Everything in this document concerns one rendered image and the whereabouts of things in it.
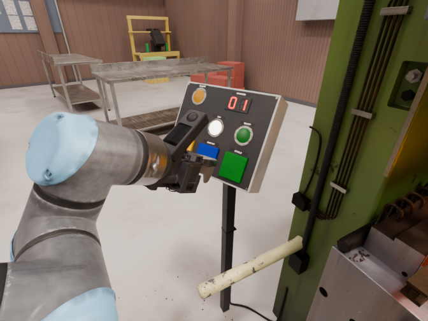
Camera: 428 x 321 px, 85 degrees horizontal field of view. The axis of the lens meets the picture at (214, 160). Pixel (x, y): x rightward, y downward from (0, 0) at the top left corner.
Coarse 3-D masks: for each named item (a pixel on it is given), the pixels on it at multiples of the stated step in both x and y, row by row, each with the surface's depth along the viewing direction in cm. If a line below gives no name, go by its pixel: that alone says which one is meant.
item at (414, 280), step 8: (424, 264) 42; (424, 272) 37; (408, 280) 36; (416, 280) 36; (424, 280) 36; (408, 288) 37; (416, 288) 35; (424, 288) 35; (408, 296) 36; (416, 296) 35; (424, 296) 34; (416, 304) 36
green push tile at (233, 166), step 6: (228, 156) 68; (234, 156) 67; (240, 156) 66; (222, 162) 69; (228, 162) 68; (234, 162) 66; (240, 162) 65; (246, 162) 65; (222, 168) 68; (228, 168) 67; (234, 168) 66; (240, 168) 65; (222, 174) 68; (228, 174) 67; (234, 174) 66; (240, 174) 65; (234, 180) 66; (240, 180) 65
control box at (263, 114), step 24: (192, 96) 78; (216, 96) 73; (240, 96) 68; (264, 96) 64; (240, 120) 68; (264, 120) 64; (216, 144) 71; (240, 144) 67; (264, 144) 63; (216, 168) 70; (264, 168) 68
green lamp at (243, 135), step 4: (244, 128) 66; (240, 132) 67; (244, 132) 66; (248, 132) 66; (236, 136) 68; (240, 136) 67; (244, 136) 66; (248, 136) 65; (240, 140) 67; (244, 140) 66
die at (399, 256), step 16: (416, 208) 56; (384, 224) 51; (400, 224) 51; (416, 224) 50; (368, 240) 52; (384, 240) 49; (400, 240) 46; (416, 240) 46; (384, 256) 49; (400, 256) 46; (416, 256) 44; (400, 272) 47; (416, 272) 45
